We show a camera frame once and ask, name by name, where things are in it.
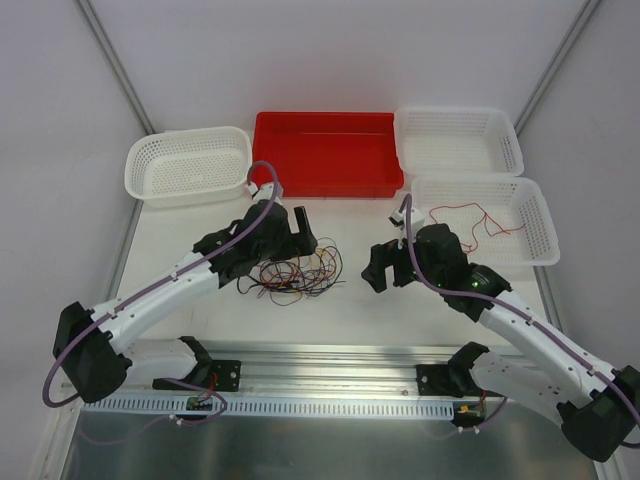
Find red plastic bin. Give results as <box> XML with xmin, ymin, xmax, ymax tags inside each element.
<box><xmin>253</xmin><ymin>111</ymin><xmax>404</xmax><ymax>199</ymax></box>

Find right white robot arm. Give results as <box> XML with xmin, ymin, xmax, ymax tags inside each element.
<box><xmin>361</xmin><ymin>224</ymin><xmax>639</xmax><ymax>462</ymax></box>

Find red wire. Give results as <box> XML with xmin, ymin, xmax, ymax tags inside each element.
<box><xmin>428</xmin><ymin>202</ymin><xmax>529</xmax><ymax>254</ymax></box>

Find white near rectangular basket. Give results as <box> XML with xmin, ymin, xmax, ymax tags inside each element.
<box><xmin>411</xmin><ymin>175</ymin><xmax>560</xmax><ymax>267</ymax></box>

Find multicolour wire bundle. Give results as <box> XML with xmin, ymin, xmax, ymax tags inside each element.
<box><xmin>236</xmin><ymin>237</ymin><xmax>349</xmax><ymax>307</ymax></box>

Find right aluminium frame post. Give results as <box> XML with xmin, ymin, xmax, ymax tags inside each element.
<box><xmin>514</xmin><ymin>0</ymin><xmax>604</xmax><ymax>136</ymax></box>

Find aluminium frame post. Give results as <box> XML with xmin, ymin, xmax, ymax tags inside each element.
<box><xmin>514</xmin><ymin>0</ymin><xmax>604</xmax><ymax>136</ymax></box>
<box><xmin>73</xmin><ymin>0</ymin><xmax>157</xmax><ymax>135</ymax></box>

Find white slotted cable duct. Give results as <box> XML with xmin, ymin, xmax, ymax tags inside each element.
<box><xmin>85</xmin><ymin>394</ymin><xmax>454</xmax><ymax>421</ymax></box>

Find white far rectangular basket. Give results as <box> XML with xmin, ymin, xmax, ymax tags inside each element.
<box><xmin>393</xmin><ymin>107</ymin><xmax>524</xmax><ymax>177</ymax></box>

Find white oval perforated basket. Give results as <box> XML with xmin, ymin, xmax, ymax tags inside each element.
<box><xmin>124</xmin><ymin>126</ymin><xmax>252</xmax><ymax>209</ymax></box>

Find left aluminium frame post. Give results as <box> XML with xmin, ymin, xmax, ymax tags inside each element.
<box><xmin>73</xmin><ymin>0</ymin><xmax>157</xmax><ymax>135</ymax></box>

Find white rectangular basket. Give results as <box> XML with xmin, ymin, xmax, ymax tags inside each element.
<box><xmin>411</xmin><ymin>175</ymin><xmax>560</xmax><ymax>267</ymax></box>
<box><xmin>393</xmin><ymin>107</ymin><xmax>524</xmax><ymax>177</ymax></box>

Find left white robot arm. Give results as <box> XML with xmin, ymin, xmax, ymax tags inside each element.
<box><xmin>53</xmin><ymin>200</ymin><xmax>318</xmax><ymax>403</ymax></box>

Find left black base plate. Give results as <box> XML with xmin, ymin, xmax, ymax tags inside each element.
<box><xmin>152</xmin><ymin>360</ymin><xmax>242</xmax><ymax>392</ymax></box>

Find aluminium mounting rail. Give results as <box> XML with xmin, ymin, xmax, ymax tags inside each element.
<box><xmin>108</xmin><ymin>341</ymin><xmax>479</xmax><ymax>401</ymax></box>

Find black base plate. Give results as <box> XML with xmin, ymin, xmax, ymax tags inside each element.
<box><xmin>152</xmin><ymin>360</ymin><xmax>242</xmax><ymax>392</ymax></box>
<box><xmin>415</xmin><ymin>363</ymin><xmax>501</xmax><ymax>398</ymax></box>

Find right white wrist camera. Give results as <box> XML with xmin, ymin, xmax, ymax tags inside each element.
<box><xmin>389</xmin><ymin>207</ymin><xmax>425</xmax><ymax>237</ymax></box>

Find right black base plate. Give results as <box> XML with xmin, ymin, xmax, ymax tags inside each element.
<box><xmin>415</xmin><ymin>363</ymin><xmax>501</xmax><ymax>398</ymax></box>

